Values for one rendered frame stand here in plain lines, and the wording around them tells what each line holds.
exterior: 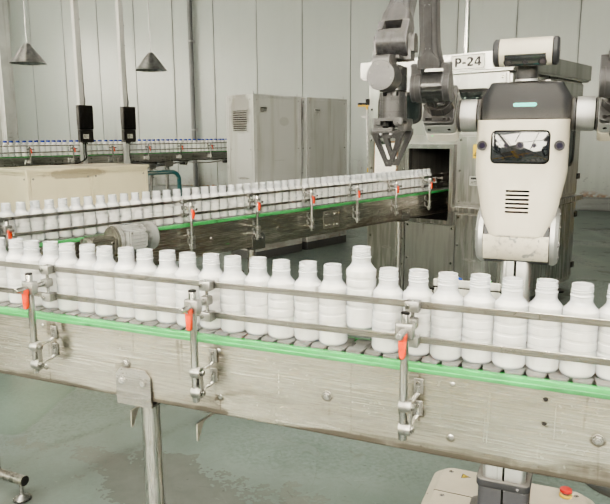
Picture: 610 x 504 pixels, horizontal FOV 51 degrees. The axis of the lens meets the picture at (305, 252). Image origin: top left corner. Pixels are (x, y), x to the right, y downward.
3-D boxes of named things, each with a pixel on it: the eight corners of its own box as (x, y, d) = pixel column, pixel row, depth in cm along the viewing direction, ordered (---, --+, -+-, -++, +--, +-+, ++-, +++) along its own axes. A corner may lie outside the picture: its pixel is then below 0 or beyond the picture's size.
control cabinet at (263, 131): (274, 246, 835) (272, 95, 801) (303, 251, 802) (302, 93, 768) (227, 255, 774) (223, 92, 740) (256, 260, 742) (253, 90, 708)
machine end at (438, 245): (449, 272, 675) (455, 75, 640) (576, 291, 591) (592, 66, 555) (358, 301, 557) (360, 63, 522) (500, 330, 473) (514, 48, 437)
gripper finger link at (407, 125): (374, 166, 137) (374, 121, 136) (383, 165, 144) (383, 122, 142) (405, 166, 135) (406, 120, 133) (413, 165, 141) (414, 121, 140)
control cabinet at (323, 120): (319, 238, 901) (319, 98, 867) (347, 242, 869) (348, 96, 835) (279, 246, 841) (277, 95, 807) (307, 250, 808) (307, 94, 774)
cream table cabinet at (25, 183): (116, 285, 624) (109, 162, 603) (155, 295, 584) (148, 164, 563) (2, 308, 543) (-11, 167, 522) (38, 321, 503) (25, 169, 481)
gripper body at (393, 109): (371, 127, 133) (371, 90, 132) (384, 128, 142) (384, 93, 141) (402, 126, 130) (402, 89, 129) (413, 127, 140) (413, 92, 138)
